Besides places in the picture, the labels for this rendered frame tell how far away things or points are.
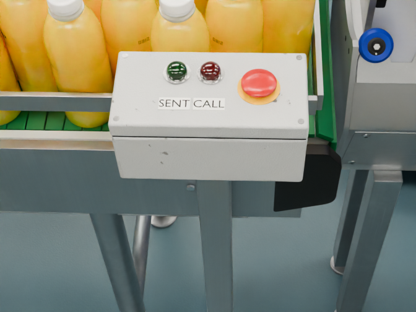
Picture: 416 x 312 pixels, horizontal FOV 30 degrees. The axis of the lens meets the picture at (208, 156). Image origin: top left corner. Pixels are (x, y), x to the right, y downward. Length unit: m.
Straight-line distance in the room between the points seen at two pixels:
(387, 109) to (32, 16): 0.49
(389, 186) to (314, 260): 0.64
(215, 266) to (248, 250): 0.84
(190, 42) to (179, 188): 0.26
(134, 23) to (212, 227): 0.28
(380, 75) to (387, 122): 0.08
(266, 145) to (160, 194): 0.33
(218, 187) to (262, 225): 1.06
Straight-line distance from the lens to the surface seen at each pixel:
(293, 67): 0.82
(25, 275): 1.97
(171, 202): 1.11
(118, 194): 1.10
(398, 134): 1.14
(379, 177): 1.32
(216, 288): 1.16
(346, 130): 1.11
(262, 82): 0.79
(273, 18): 0.96
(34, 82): 1.03
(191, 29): 0.89
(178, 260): 1.93
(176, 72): 0.80
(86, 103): 0.97
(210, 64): 0.80
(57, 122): 1.05
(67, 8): 0.89
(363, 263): 1.57
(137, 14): 0.93
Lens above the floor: 1.71
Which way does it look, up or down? 55 degrees down
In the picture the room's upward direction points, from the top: 3 degrees counter-clockwise
